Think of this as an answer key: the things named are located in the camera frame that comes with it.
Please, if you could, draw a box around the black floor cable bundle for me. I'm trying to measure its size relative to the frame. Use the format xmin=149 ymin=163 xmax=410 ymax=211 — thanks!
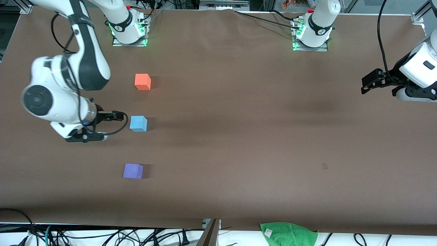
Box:
xmin=0 ymin=208 xmax=205 ymax=246

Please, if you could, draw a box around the green cloth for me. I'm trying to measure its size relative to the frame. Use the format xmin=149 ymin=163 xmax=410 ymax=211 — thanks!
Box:
xmin=259 ymin=222 xmax=319 ymax=246

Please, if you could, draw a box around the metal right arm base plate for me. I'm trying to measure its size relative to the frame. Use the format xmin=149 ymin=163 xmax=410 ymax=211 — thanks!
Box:
xmin=112 ymin=15 xmax=151 ymax=47

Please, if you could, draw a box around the aluminium frame corner bracket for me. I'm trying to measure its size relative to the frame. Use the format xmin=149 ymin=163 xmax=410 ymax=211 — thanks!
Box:
xmin=14 ymin=0 xmax=33 ymax=14
xmin=411 ymin=0 xmax=437 ymax=25

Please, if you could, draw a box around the grey metal post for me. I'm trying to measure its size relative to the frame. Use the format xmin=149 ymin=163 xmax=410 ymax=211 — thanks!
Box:
xmin=196 ymin=219 xmax=221 ymax=246

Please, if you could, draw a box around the metal rack behind table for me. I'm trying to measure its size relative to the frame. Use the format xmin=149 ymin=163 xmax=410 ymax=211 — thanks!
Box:
xmin=200 ymin=0 xmax=250 ymax=11

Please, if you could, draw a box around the black cable on table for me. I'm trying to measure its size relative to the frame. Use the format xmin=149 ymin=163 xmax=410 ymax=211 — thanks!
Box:
xmin=234 ymin=10 xmax=301 ymax=30

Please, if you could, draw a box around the orange foam block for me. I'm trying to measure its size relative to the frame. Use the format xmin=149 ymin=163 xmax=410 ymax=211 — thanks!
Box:
xmin=135 ymin=73 xmax=151 ymax=90

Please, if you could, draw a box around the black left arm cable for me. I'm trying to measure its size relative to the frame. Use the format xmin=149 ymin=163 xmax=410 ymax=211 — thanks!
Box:
xmin=377 ymin=0 xmax=392 ymax=76

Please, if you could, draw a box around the light blue foam block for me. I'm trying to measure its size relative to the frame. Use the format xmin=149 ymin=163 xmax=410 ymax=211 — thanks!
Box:
xmin=130 ymin=115 xmax=148 ymax=132

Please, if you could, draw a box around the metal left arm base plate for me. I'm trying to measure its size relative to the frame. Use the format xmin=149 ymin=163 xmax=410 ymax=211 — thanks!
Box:
xmin=292 ymin=19 xmax=329 ymax=52

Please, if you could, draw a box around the purple foam block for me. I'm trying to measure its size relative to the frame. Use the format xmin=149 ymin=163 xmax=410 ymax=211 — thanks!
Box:
xmin=123 ymin=163 xmax=144 ymax=179

